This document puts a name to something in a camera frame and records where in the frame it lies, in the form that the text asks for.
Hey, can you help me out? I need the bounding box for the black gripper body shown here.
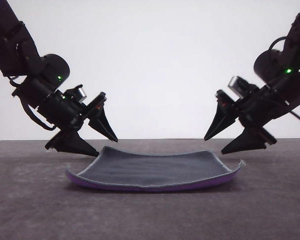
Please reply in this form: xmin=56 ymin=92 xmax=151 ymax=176
xmin=13 ymin=77 xmax=108 ymax=151
xmin=215 ymin=76 xmax=300 ymax=146

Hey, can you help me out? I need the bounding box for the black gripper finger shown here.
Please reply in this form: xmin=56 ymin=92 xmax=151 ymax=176
xmin=203 ymin=102 xmax=238 ymax=142
xmin=54 ymin=129 xmax=100 ymax=158
xmin=220 ymin=127 xmax=269 ymax=155
xmin=88 ymin=104 xmax=119 ymax=144

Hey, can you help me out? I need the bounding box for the purple towel with grey hem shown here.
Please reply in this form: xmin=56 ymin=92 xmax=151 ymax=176
xmin=65 ymin=145 xmax=246 ymax=193

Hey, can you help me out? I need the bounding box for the grey table cloth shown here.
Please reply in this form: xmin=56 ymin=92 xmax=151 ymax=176
xmin=0 ymin=139 xmax=300 ymax=240

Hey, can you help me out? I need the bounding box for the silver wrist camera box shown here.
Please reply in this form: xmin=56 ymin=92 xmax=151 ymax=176
xmin=68 ymin=84 xmax=87 ymax=103
xmin=227 ymin=75 xmax=257 ymax=97

